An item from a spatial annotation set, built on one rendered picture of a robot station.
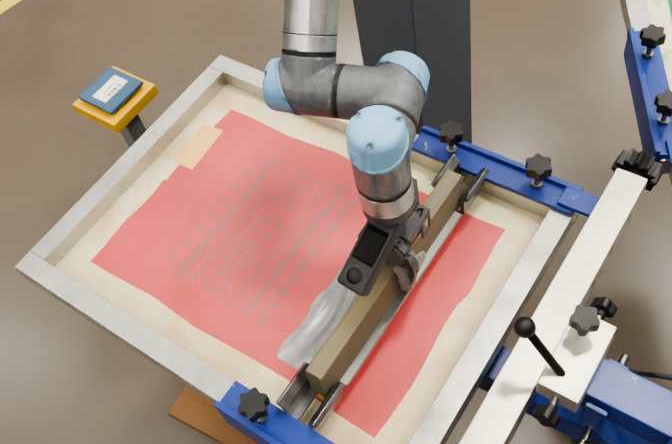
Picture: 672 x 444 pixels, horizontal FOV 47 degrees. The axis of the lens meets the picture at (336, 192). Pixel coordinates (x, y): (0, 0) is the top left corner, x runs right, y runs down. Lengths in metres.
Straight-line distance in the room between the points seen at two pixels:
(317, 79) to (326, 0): 0.10
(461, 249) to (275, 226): 0.33
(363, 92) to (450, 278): 0.40
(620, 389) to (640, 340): 1.22
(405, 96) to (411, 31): 0.64
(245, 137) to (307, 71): 0.50
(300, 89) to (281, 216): 0.40
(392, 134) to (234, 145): 0.63
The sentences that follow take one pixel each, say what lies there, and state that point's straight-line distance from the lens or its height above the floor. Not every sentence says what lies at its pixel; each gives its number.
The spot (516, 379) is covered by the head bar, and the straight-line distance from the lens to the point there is 1.11.
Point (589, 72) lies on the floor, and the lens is 2.92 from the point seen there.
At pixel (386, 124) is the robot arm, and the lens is 0.94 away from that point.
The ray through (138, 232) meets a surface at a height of 0.96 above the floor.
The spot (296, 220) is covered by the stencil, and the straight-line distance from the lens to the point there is 1.37.
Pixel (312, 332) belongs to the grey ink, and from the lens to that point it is 1.25.
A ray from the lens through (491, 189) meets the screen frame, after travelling 1.35.
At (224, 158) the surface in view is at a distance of 1.50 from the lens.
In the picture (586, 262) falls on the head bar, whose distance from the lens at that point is 1.21.
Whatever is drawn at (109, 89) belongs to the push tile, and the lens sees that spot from 1.70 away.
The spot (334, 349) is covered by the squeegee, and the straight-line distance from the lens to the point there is 1.12.
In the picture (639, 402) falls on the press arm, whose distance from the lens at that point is 1.12.
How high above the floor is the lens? 2.07
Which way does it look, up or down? 53 degrees down
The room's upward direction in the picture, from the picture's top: 14 degrees counter-clockwise
